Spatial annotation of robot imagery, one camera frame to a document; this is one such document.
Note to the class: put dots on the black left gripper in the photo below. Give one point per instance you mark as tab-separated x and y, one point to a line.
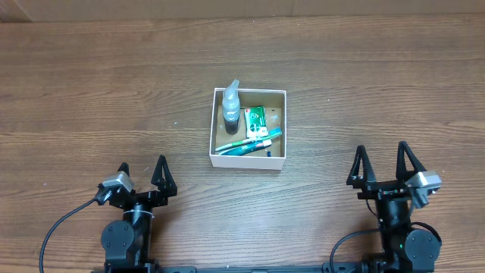
165	189

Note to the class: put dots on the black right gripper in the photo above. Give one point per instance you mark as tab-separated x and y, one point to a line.
380	188

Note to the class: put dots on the white green toothpaste tube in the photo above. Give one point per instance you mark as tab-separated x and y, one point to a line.
247	148

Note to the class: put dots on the green white toothbrush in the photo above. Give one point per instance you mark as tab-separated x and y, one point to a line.
272	135

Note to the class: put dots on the clear soap pump bottle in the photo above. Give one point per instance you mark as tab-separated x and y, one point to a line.
230	107

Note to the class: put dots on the green soap bar pack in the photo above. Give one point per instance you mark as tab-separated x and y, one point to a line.
255	122

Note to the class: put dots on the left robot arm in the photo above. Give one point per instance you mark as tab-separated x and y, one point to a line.
127	241

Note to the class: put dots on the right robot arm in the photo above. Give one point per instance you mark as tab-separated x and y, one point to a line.
407	246

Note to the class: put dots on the white cardboard box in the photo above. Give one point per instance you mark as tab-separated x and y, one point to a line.
274	102

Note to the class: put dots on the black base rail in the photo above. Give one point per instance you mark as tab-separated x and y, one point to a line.
345	267

